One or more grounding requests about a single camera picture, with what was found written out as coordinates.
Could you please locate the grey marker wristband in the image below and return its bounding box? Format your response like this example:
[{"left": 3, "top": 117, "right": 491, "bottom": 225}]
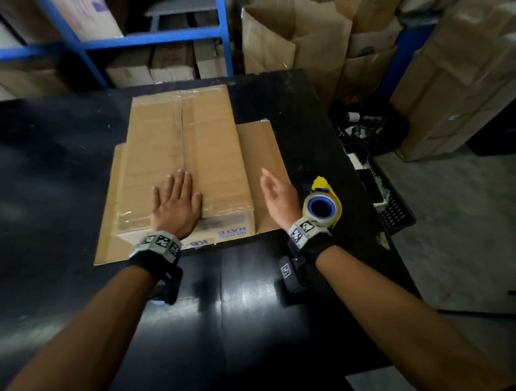
[
  {"left": 128, "top": 230, "right": 183, "bottom": 279},
  {"left": 286, "top": 217, "right": 336, "bottom": 263}
]

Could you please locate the person's right forearm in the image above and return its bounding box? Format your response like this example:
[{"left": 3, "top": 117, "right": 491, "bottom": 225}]
[{"left": 315, "top": 244, "right": 516, "bottom": 391}]

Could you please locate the open tall cardboard box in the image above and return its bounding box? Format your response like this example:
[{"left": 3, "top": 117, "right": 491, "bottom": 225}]
[{"left": 241, "top": 0, "right": 354, "bottom": 110}]

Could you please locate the blue panel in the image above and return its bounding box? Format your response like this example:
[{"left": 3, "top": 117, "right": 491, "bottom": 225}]
[{"left": 374, "top": 23, "right": 437, "bottom": 102}]

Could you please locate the person's left hand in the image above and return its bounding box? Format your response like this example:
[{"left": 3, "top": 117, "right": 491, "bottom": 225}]
[{"left": 151, "top": 169, "right": 203, "bottom": 241}]

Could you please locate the open small cardboard box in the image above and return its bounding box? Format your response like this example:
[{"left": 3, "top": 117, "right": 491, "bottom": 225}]
[{"left": 334, "top": 18, "right": 404, "bottom": 106}]

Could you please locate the blue metal shelf rack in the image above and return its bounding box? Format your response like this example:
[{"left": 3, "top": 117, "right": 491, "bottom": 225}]
[{"left": 0, "top": 0, "right": 235, "bottom": 90}]

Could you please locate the person's right hand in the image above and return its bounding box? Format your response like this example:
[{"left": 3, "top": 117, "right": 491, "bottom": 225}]
[{"left": 260, "top": 168, "right": 303, "bottom": 231}]

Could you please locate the large taped cardboard box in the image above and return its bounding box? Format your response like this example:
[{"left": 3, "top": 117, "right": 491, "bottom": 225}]
[{"left": 389, "top": 0, "right": 516, "bottom": 163}]

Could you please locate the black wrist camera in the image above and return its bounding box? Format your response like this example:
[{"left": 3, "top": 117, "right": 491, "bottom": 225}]
[
  {"left": 150, "top": 267, "right": 184, "bottom": 306},
  {"left": 278, "top": 254, "right": 310, "bottom": 295}
]

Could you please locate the person's left forearm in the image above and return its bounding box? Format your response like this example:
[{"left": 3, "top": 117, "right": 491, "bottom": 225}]
[{"left": 6, "top": 264, "right": 158, "bottom": 391}]

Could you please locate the black plastic crate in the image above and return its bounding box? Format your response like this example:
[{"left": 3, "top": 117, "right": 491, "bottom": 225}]
[
  {"left": 330, "top": 100, "right": 410, "bottom": 157},
  {"left": 342, "top": 142, "right": 417, "bottom": 237}
]

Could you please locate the flat brown cardboard sheet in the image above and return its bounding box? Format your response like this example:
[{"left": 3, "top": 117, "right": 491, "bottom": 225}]
[{"left": 94, "top": 119, "right": 292, "bottom": 266}]

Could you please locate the white printed cardboard box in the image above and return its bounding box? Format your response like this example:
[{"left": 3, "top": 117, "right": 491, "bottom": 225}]
[{"left": 49, "top": 0, "right": 124, "bottom": 42}]

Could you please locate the clear packing tape roll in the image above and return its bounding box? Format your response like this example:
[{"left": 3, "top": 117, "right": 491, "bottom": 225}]
[{"left": 302, "top": 192, "right": 338, "bottom": 229}]

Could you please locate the yellow tape dispenser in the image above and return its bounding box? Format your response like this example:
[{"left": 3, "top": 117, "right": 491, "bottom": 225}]
[{"left": 310, "top": 176, "right": 343, "bottom": 229}]

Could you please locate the taped brown cardboard box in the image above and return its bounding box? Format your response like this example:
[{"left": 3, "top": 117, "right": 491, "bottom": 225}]
[{"left": 116, "top": 84, "right": 257, "bottom": 246}]

